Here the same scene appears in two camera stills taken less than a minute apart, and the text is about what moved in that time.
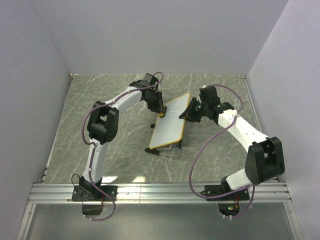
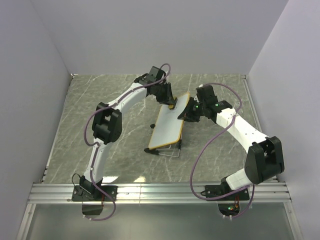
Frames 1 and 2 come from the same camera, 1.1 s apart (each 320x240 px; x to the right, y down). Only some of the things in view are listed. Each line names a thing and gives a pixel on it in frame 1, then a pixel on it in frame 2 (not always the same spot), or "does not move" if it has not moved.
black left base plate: [93, 193] does not move
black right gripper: [188, 114] does not move
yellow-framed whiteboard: [169, 129] does not move
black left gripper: [159, 107] to [169, 99]
